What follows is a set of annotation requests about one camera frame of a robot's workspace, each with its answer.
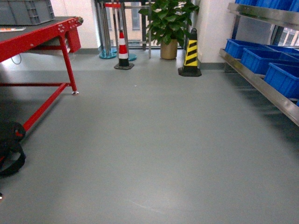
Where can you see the grey plastic crate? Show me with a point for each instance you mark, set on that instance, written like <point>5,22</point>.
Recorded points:
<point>25,12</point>

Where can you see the potted green plant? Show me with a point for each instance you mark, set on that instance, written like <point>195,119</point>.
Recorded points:
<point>169,23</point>

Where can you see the small red white cone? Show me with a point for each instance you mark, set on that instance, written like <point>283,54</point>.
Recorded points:
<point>123,63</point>

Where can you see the black bag under table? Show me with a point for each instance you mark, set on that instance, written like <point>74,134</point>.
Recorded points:
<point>11,133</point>

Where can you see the red metal table frame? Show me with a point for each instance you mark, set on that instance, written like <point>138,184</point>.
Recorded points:
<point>53,35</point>

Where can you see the yellow black traffic cone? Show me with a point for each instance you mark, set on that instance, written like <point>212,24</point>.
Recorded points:
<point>190,66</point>

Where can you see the blue shelf bin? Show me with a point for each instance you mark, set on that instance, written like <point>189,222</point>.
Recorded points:
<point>235,47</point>
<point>283,78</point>
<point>258,60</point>

